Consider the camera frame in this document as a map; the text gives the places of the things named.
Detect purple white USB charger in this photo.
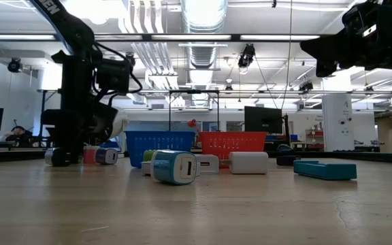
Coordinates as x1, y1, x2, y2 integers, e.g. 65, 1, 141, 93
94, 148, 119, 166

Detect black hanging overhead camera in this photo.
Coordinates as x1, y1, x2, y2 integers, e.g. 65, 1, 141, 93
237, 43, 257, 71

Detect person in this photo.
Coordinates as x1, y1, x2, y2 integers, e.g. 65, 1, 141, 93
0, 125, 33, 148

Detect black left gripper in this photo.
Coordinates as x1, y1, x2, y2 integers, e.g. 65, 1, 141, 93
41, 64, 97, 165

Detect black aluminium table frame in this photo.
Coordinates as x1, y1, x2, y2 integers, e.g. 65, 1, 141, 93
0, 146, 392, 165

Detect dark office chair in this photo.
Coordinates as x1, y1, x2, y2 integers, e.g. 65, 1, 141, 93
276, 143, 295, 156

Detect teal white USB charger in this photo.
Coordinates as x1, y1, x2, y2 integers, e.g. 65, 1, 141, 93
150, 149, 198, 186

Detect red storage shelf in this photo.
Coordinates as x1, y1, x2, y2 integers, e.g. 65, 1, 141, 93
305, 128, 323, 150

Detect white square pillar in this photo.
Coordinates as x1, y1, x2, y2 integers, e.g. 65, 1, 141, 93
321, 73, 355, 152

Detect green white USB charger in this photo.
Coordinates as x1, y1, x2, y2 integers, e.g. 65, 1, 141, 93
142, 149, 156, 163

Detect red plastic basket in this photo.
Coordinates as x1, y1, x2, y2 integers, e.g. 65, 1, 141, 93
197, 131, 268, 169

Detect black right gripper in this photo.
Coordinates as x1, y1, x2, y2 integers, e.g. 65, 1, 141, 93
299, 0, 387, 78

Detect dark purple digital clock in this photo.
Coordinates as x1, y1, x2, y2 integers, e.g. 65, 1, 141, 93
276, 154, 301, 167

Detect silver ventilation duct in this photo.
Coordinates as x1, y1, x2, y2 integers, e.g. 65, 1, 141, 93
181, 0, 229, 108

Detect black rig posts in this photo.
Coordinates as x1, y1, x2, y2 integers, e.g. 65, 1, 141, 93
37, 88, 63, 148

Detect black silver USB charger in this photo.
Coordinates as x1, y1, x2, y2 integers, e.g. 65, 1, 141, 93
44, 146, 73, 167

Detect teal digital clock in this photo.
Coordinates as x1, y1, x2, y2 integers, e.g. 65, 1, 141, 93
293, 160, 357, 181

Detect thin black stand frame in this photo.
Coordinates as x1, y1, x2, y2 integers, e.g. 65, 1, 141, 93
168, 89, 221, 132

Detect pink white USB charger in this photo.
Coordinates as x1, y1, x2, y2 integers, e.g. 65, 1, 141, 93
82, 146, 100, 165

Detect blue plastic basket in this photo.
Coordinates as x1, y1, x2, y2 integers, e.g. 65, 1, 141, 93
125, 130, 197, 169

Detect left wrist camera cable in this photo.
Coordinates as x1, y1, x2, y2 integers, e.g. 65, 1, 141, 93
92, 40, 143, 103

